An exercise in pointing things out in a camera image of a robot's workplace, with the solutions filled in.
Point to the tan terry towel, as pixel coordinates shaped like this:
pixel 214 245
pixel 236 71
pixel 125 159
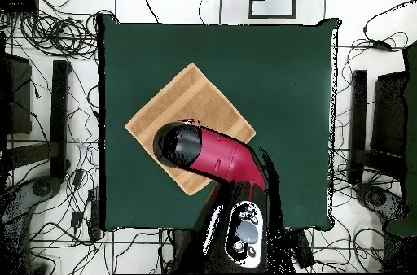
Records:
pixel 189 99

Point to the green cloth piece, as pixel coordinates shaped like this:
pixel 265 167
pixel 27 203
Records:
pixel 412 109

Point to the black flat box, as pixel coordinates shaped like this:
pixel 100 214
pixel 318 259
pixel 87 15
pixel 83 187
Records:
pixel 19 3

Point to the black metal stand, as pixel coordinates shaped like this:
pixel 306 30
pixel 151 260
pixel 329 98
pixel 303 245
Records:
pixel 59 118
pixel 358 118

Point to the dark green table cloth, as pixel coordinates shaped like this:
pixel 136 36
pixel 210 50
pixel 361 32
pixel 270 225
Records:
pixel 260 92

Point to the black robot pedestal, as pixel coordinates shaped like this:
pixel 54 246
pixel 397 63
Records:
pixel 182 249

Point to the black oblong box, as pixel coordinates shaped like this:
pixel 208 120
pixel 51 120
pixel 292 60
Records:
pixel 303 249

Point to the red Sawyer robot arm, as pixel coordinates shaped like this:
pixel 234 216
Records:
pixel 221 158

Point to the black power adapter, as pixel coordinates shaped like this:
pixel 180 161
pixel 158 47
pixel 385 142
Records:
pixel 381 45
pixel 76 219

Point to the black panel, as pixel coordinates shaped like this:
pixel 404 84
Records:
pixel 389 115
pixel 19 99

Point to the black power strip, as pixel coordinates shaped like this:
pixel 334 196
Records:
pixel 95 213

